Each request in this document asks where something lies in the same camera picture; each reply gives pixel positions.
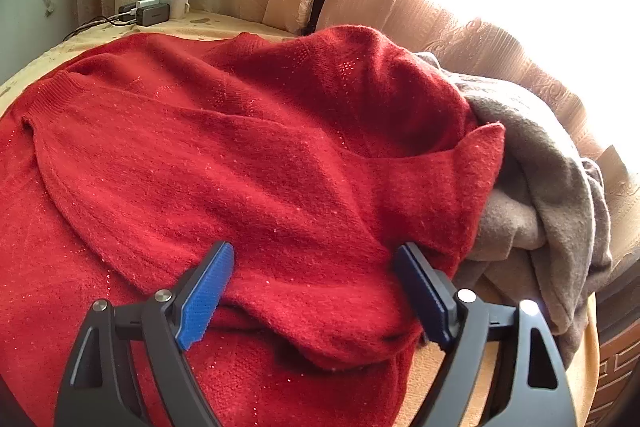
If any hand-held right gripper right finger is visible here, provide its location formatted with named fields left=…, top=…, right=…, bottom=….
left=392, top=242, right=578, bottom=427

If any black cable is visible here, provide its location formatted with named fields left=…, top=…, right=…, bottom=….
left=62, top=14, right=136, bottom=42

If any orange paw print blanket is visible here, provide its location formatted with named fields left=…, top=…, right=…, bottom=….
left=0, top=9, right=601, bottom=427

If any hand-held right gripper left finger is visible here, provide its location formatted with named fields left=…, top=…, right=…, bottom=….
left=54, top=241, right=236, bottom=427

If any red knitted sweater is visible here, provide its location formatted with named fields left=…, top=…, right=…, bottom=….
left=0, top=24, right=507, bottom=427

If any brown wooden door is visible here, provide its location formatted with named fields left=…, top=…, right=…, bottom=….
left=582, top=322, right=640, bottom=427

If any white power strip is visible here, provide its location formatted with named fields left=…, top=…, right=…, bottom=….
left=117, top=0, right=191, bottom=28

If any grey sweater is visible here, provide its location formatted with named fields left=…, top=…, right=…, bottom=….
left=410, top=52, right=613, bottom=368

